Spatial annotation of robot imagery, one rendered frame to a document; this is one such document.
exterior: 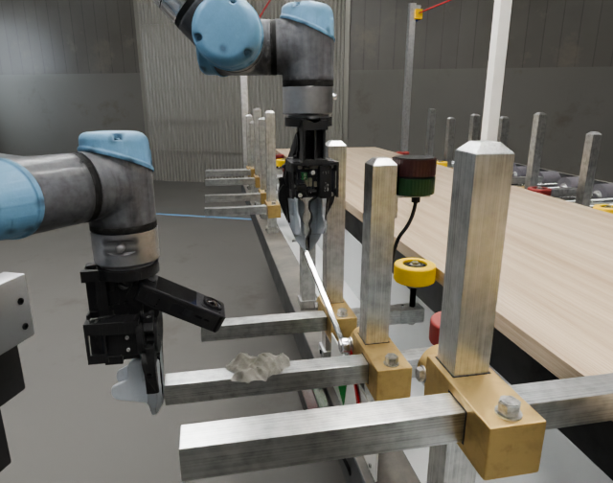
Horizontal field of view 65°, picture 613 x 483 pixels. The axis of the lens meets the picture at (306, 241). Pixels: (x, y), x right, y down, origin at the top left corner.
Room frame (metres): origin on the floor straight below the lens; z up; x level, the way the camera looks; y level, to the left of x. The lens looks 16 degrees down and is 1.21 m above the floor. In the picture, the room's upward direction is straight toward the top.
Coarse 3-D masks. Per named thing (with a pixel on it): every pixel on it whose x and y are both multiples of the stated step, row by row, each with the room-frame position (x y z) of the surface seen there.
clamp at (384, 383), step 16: (352, 336) 0.67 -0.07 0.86; (352, 352) 0.67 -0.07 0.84; (368, 352) 0.61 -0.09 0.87; (384, 352) 0.61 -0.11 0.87; (384, 368) 0.57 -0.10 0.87; (400, 368) 0.57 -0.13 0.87; (368, 384) 0.59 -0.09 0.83; (384, 384) 0.56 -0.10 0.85; (400, 384) 0.57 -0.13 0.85; (384, 400) 0.56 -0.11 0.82
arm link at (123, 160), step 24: (96, 144) 0.51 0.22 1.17; (120, 144) 0.52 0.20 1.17; (144, 144) 0.54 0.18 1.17; (96, 168) 0.50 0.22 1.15; (120, 168) 0.51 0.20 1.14; (144, 168) 0.54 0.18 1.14; (120, 192) 0.51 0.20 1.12; (144, 192) 0.53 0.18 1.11; (120, 216) 0.51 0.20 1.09; (144, 216) 0.53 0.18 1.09
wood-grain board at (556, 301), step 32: (352, 160) 2.61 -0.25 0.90; (352, 192) 1.68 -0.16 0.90; (448, 192) 1.68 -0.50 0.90; (512, 192) 1.68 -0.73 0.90; (416, 224) 1.22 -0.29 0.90; (512, 224) 1.22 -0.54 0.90; (544, 224) 1.22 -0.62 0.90; (576, 224) 1.22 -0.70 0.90; (608, 224) 1.22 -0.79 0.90; (416, 256) 0.98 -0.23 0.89; (512, 256) 0.95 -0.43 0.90; (544, 256) 0.95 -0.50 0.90; (576, 256) 0.95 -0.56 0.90; (608, 256) 0.95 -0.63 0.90; (512, 288) 0.77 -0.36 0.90; (544, 288) 0.77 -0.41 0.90; (576, 288) 0.77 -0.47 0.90; (608, 288) 0.77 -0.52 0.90; (512, 320) 0.65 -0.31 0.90; (544, 320) 0.65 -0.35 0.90; (576, 320) 0.65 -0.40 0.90; (608, 320) 0.65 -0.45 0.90; (544, 352) 0.57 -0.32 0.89; (576, 352) 0.56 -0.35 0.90; (608, 352) 0.56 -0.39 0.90
